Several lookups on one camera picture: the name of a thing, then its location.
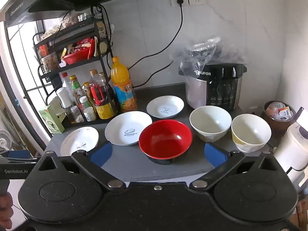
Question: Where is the silver and black pressure cooker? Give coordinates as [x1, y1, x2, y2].
[179, 63, 248, 112]

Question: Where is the white cap jar green label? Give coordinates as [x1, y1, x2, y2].
[79, 96, 93, 112]

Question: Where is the red and black bowl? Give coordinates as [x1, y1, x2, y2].
[139, 120, 193, 165]

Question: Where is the clear bag of dry food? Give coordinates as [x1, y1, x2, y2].
[40, 25, 63, 40]

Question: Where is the small white jar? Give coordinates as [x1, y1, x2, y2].
[83, 107, 97, 122]

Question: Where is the clear plastic bag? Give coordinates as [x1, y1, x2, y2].
[170, 37, 246, 77]

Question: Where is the white plate with script print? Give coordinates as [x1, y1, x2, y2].
[105, 111, 153, 146]

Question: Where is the white top oil sprayer bottle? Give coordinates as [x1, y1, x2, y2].
[56, 87, 73, 123]

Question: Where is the orange juice bottle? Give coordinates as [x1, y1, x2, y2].
[110, 56, 138, 113]

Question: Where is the clear jar of snacks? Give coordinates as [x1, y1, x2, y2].
[40, 54, 59, 72]

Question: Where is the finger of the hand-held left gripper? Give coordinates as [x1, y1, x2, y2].
[0, 150, 40, 162]

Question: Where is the yellow cap bottle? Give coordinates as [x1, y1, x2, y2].
[82, 82, 93, 101]

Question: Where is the black range hood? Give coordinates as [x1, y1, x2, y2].
[5, 0, 188, 27]

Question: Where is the clear bottle with red cap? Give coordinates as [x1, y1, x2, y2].
[61, 72, 74, 94]

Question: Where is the black power cable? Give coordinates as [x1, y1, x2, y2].
[127, 5, 184, 88]

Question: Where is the red plastic basket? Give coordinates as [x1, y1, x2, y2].
[62, 46, 94, 65]

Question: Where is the green label sauce bottle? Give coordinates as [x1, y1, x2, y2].
[69, 74, 85, 106]

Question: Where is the cream bowl with patterned side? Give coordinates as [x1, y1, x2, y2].
[231, 114, 272, 153]

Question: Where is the white tissue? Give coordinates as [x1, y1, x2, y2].
[48, 99, 65, 116]

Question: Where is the white fan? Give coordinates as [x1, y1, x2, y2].
[0, 129, 12, 150]

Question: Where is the red snack packet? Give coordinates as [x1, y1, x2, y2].
[87, 37, 97, 58]

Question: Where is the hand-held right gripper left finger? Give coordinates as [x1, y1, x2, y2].
[36, 141, 127, 191]

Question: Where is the white plate with flower print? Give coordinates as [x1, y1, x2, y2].
[60, 126, 100, 157]

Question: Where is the plain white bowl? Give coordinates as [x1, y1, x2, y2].
[189, 106, 232, 143]

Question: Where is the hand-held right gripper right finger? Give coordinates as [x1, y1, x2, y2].
[190, 141, 281, 191]

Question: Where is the small glass spice jar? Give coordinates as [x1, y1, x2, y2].
[70, 105, 85, 123]

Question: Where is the black window grille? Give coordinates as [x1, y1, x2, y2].
[0, 19, 52, 150]

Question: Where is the soy sauce bottle red handle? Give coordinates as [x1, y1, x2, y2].
[89, 69, 115, 119]

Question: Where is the person's left hand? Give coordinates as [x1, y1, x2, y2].
[0, 192, 13, 230]

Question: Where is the brown waste bin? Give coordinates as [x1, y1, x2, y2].
[263, 100, 296, 131]

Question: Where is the green cardboard box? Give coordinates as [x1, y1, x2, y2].
[38, 103, 65, 134]

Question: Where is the black metal shelf rack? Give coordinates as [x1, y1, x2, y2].
[32, 3, 121, 126]

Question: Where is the small white plate crossed print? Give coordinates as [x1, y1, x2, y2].
[146, 96, 185, 119]

